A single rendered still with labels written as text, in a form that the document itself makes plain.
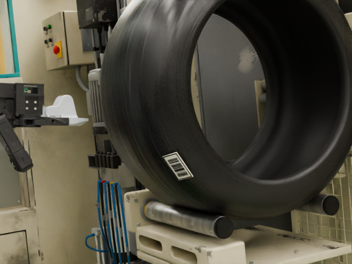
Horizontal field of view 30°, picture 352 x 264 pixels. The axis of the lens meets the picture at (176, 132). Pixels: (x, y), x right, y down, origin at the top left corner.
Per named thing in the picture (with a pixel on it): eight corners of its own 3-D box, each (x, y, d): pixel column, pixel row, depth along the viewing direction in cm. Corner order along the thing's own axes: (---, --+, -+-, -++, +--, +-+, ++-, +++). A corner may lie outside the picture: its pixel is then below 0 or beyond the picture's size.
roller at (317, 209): (234, 190, 174) (246, 180, 176) (242, 204, 175) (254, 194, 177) (321, 204, 143) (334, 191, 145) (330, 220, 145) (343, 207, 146)
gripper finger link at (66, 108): (93, 95, 127) (46, 93, 123) (92, 125, 127) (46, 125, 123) (87, 96, 130) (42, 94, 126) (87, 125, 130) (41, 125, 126)
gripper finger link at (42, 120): (71, 117, 124) (25, 116, 120) (71, 125, 124) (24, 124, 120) (63, 117, 128) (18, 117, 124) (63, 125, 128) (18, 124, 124)
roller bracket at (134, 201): (127, 232, 162) (122, 193, 162) (259, 206, 181) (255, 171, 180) (132, 233, 160) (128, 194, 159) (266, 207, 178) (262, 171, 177)
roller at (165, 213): (140, 202, 162) (156, 198, 164) (143, 220, 162) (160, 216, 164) (213, 220, 131) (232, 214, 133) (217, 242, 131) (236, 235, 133)
